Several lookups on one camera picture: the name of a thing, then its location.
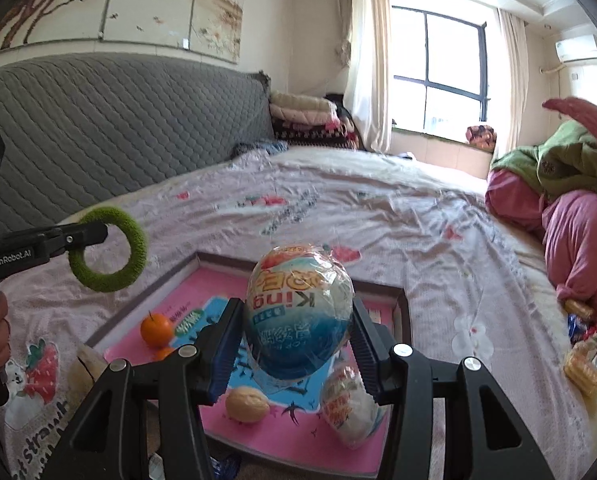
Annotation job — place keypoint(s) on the egg toy red white wrapper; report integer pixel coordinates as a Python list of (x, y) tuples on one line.
[(353, 415)]

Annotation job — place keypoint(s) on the walnut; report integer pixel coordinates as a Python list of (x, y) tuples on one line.
[(247, 405)]

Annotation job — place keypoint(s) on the grey quilted headboard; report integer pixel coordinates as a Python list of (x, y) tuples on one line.
[(103, 125)]

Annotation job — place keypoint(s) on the beige folded blanket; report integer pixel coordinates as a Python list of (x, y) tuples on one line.
[(301, 105)]

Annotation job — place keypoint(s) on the green quilt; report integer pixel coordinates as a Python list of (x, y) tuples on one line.
[(563, 160)]

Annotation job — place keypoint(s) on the pink shallow box lid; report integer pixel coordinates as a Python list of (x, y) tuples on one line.
[(198, 260)]

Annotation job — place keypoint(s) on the dark framed window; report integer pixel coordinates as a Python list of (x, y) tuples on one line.
[(443, 70)]

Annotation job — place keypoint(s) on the small blue patterned cloth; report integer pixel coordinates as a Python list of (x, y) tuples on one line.
[(261, 148)]

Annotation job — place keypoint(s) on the egg toy blue wrapper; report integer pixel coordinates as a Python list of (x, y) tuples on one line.
[(298, 320)]

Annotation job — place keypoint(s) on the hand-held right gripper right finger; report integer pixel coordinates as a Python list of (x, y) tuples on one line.
[(366, 355)]

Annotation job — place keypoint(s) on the white curtain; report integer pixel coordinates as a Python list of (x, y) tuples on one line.
[(511, 85), (368, 60)]

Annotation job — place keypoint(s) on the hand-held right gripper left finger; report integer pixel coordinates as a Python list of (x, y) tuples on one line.
[(223, 350)]

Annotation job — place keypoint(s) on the patterned bag on windowsill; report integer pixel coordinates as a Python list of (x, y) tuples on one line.
[(481, 136)]

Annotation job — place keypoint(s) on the pink quilt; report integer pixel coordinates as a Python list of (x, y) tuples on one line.
[(578, 240)]

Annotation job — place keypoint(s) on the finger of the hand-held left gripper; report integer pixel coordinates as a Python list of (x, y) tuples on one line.
[(78, 240)]

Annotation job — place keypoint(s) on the blue tissue packet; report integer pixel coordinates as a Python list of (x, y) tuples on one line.
[(227, 466)]

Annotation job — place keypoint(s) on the dark patterned folded blanket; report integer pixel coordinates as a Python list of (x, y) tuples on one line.
[(313, 132)]

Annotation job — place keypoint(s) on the floral wall painting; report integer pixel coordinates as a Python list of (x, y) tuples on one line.
[(128, 5)]

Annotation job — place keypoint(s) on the white air conditioner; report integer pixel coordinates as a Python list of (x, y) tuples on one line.
[(581, 50)]

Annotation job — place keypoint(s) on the yellow snack packet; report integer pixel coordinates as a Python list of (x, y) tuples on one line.
[(578, 308), (581, 367)]

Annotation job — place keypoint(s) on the pink cushion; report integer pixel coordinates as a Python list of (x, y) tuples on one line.
[(588, 120)]

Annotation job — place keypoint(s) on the orange tangerine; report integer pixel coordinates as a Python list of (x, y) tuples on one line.
[(157, 330), (164, 353)]

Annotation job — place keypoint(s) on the blue snack packet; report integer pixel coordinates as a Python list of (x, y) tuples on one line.
[(577, 327)]

